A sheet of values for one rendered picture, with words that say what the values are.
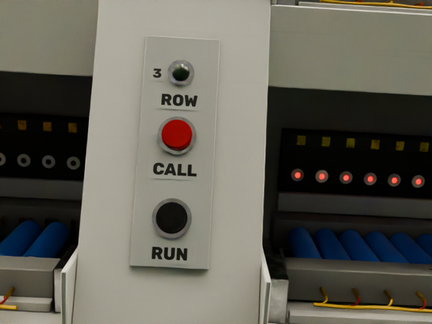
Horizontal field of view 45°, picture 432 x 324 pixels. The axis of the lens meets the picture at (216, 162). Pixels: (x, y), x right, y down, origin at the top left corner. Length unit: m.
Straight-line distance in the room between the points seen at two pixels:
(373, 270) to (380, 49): 0.14
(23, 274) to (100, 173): 0.09
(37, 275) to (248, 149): 0.15
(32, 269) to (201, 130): 0.13
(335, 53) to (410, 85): 0.05
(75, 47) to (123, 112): 0.05
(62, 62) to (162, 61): 0.06
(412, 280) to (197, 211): 0.16
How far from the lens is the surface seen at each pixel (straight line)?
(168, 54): 0.29
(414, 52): 0.32
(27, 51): 0.32
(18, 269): 0.33
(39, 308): 0.33
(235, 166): 0.27
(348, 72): 0.31
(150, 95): 0.28
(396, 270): 0.36
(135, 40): 0.29
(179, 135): 0.27
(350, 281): 0.35
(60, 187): 0.45
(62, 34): 0.31
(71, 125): 0.44
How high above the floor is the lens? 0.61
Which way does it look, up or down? 8 degrees up
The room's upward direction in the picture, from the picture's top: 3 degrees clockwise
